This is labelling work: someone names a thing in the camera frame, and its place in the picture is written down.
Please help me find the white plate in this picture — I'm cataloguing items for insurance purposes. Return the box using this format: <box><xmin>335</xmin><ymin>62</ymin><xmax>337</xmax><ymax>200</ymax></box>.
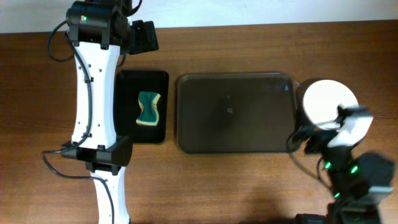
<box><xmin>302</xmin><ymin>80</ymin><xmax>359</xmax><ymax>130</ymax></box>

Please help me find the green and yellow sponge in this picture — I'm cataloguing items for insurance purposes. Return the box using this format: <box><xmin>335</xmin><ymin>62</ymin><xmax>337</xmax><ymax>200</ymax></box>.
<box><xmin>136</xmin><ymin>91</ymin><xmax>161</xmax><ymax>126</ymax></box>

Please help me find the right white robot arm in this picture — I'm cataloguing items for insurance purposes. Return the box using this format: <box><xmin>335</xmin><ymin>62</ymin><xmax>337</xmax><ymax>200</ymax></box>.
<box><xmin>286</xmin><ymin>124</ymin><xmax>395</xmax><ymax>224</ymax></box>

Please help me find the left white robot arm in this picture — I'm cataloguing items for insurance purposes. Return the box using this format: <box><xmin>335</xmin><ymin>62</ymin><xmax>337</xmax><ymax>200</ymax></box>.
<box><xmin>61</xmin><ymin>0</ymin><xmax>159</xmax><ymax>223</ymax></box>

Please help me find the black rectangular sponge tray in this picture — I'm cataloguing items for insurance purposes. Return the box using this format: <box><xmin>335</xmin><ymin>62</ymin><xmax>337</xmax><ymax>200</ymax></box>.
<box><xmin>113</xmin><ymin>70</ymin><xmax>169</xmax><ymax>144</ymax></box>

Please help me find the dark brown serving tray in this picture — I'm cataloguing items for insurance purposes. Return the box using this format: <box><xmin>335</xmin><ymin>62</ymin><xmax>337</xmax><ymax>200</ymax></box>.
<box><xmin>175</xmin><ymin>72</ymin><xmax>296</xmax><ymax>154</ymax></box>

